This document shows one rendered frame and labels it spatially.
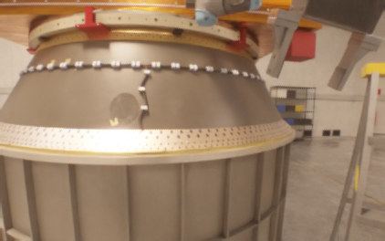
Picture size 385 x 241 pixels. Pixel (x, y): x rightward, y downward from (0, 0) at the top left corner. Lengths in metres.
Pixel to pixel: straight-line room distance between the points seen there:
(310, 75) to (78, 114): 7.92
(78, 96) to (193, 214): 0.64
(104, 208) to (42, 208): 0.26
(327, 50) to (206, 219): 8.38
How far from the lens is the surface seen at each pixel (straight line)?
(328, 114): 8.77
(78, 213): 0.84
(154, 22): 0.93
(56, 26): 1.15
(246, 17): 1.10
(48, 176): 0.86
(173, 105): 0.75
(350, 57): 0.44
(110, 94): 0.79
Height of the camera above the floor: 1.34
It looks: 6 degrees down
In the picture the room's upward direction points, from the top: 1 degrees clockwise
